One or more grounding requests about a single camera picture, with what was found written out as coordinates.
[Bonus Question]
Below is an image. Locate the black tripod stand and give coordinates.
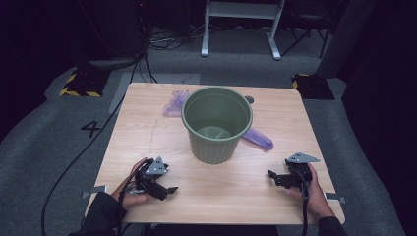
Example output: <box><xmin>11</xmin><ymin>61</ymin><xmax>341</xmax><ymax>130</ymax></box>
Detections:
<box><xmin>280</xmin><ymin>13</ymin><xmax>330</xmax><ymax>60</ymax></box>

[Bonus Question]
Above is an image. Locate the green plastic trash bin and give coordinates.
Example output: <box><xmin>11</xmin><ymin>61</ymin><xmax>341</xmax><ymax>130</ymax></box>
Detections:
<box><xmin>181</xmin><ymin>86</ymin><xmax>254</xmax><ymax>165</ymax></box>

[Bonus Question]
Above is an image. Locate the white metal stand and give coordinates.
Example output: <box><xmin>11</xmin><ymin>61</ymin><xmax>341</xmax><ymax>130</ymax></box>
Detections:
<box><xmin>201</xmin><ymin>0</ymin><xmax>286</xmax><ymax>61</ymax></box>

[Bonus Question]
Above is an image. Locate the right hand-held gripper cable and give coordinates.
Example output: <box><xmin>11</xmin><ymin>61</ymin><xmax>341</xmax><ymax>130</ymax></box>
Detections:
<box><xmin>291</xmin><ymin>166</ymin><xmax>312</xmax><ymax>236</ymax></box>

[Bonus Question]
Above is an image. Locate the person's left hand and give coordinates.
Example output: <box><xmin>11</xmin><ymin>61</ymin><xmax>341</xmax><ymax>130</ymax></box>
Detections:
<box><xmin>111</xmin><ymin>156</ymin><xmax>150</xmax><ymax>211</ymax></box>

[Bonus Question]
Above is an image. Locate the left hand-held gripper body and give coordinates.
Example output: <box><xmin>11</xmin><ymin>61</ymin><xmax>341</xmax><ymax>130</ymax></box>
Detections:
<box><xmin>133</xmin><ymin>156</ymin><xmax>169</xmax><ymax>198</ymax></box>

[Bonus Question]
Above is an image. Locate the black yellow striped stand base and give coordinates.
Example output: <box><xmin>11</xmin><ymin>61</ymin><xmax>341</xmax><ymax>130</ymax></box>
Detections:
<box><xmin>59</xmin><ymin>67</ymin><xmax>111</xmax><ymax>98</ymax></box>
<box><xmin>291</xmin><ymin>73</ymin><xmax>336</xmax><ymax>100</ymax></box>

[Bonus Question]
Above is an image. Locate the thin black floor cable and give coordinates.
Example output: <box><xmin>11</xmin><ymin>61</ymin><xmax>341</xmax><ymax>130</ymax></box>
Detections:
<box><xmin>137</xmin><ymin>53</ymin><xmax>159</xmax><ymax>84</ymax></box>

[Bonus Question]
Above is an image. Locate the grey pillar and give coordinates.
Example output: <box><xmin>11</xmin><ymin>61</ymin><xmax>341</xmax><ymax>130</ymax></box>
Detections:
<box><xmin>316</xmin><ymin>0</ymin><xmax>378</xmax><ymax>80</ymax></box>

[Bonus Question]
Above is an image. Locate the purple plastic trash bag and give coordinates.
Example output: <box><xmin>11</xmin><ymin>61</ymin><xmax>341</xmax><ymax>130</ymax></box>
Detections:
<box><xmin>162</xmin><ymin>89</ymin><xmax>274</xmax><ymax>151</ymax></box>

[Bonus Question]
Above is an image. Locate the thick black floor cable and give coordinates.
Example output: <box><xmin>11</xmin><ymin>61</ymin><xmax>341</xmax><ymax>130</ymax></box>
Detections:
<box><xmin>40</xmin><ymin>53</ymin><xmax>147</xmax><ymax>236</ymax></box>

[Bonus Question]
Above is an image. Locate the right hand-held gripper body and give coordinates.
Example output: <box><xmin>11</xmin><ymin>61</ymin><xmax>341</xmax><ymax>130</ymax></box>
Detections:
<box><xmin>284</xmin><ymin>151</ymin><xmax>321</xmax><ymax>190</ymax></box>

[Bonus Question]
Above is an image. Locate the bundle of floor cables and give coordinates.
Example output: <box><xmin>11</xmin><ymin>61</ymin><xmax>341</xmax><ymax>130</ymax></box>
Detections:
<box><xmin>147</xmin><ymin>23</ymin><xmax>210</xmax><ymax>52</ymax></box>

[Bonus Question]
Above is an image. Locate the person's right hand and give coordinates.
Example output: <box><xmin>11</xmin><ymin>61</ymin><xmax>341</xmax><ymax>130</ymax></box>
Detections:
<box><xmin>284</xmin><ymin>163</ymin><xmax>335</xmax><ymax>219</ymax></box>

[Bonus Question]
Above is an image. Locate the grey table edge bracket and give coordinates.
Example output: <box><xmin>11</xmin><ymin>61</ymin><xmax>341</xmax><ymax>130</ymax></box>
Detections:
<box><xmin>324</xmin><ymin>192</ymin><xmax>346</xmax><ymax>205</ymax></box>
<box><xmin>82</xmin><ymin>185</ymin><xmax>108</xmax><ymax>200</ymax></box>

